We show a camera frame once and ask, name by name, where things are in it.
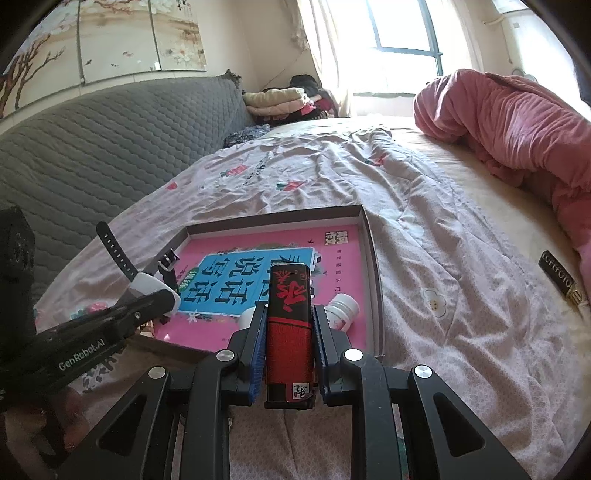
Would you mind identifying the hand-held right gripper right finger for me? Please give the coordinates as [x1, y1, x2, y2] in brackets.
[313, 304, 532, 480]

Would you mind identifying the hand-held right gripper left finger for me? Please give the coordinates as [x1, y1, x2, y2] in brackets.
[58, 305, 269, 480]

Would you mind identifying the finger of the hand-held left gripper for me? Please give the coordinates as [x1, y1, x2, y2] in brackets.
[115, 288, 183, 334]

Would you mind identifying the black strap wristwatch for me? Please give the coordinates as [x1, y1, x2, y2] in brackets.
[96, 222, 182, 319]

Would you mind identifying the white pill bottle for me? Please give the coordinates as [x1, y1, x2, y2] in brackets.
[323, 295, 360, 334]

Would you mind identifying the red and black box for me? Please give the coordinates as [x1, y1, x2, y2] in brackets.
[264, 263, 317, 411]

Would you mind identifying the shallow grey cardboard box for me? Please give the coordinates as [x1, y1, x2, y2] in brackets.
[137, 205, 385, 366]

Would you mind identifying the person's left hand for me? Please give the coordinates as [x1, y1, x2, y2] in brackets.
[4, 387, 94, 468]

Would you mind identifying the pink and blue book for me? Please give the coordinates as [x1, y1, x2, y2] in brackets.
[151, 224, 373, 352]

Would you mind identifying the grey quilted headboard cover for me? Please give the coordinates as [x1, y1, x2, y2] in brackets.
[0, 71, 257, 306]

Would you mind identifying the floral bed sheet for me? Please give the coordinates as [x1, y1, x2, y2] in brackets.
[34, 115, 583, 480]

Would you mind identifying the dark patterned cloth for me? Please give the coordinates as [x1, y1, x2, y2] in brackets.
[223, 124, 273, 149]

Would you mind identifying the cream folded blanket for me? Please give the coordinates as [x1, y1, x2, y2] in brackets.
[242, 87, 308, 117]

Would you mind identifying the black tube with gold end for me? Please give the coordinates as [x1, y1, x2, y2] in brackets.
[538, 250, 586, 306]

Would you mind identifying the pile of clothes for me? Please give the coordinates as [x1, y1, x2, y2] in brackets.
[263, 76, 339, 126]

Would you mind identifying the pink blanket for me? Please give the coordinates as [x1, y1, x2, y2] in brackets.
[413, 68, 591, 265]

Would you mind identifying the cream curtain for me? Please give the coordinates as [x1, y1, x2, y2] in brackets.
[295, 0, 371, 119]

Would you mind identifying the dark framed window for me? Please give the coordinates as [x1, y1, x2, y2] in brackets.
[365, 0, 491, 99]

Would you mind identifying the floral wall picture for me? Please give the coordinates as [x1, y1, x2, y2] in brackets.
[0, 0, 208, 121]

